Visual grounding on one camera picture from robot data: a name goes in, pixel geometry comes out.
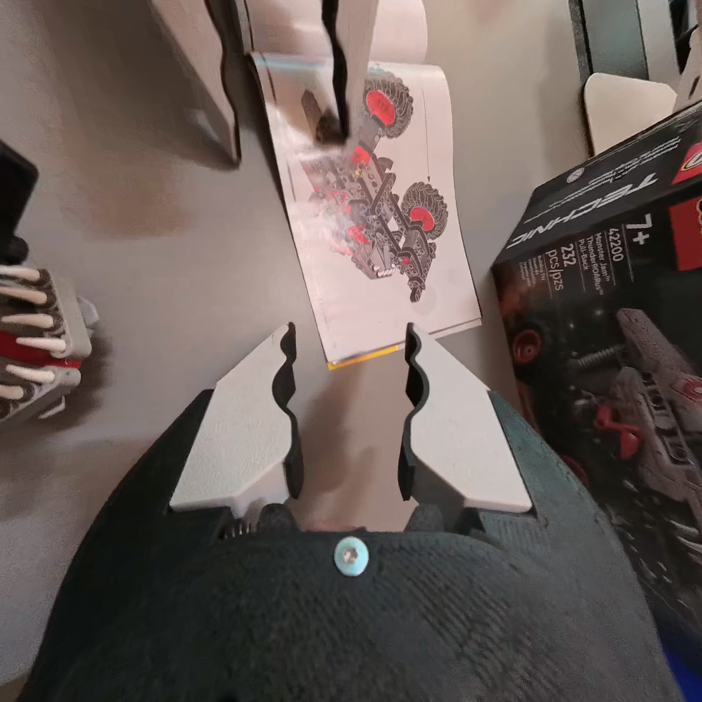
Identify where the dark grey panel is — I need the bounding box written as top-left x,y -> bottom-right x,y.
567,0 -> 650,80

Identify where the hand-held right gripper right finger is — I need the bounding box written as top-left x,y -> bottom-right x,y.
397,324 -> 533,513

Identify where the toothed LEGO dinosaur model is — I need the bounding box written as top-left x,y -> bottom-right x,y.
0,140 -> 101,423

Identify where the black toy set box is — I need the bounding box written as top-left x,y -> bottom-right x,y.
490,99 -> 702,659

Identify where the building instruction booklet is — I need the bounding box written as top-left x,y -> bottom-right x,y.
249,50 -> 483,371

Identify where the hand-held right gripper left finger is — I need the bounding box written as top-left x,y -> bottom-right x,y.
170,324 -> 305,513

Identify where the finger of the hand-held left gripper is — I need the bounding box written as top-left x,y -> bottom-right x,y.
322,0 -> 380,139
151,0 -> 245,162

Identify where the grey desk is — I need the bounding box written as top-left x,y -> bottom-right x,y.
0,0 -> 593,702

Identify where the white flat device with knob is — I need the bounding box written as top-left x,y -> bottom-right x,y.
583,73 -> 679,158

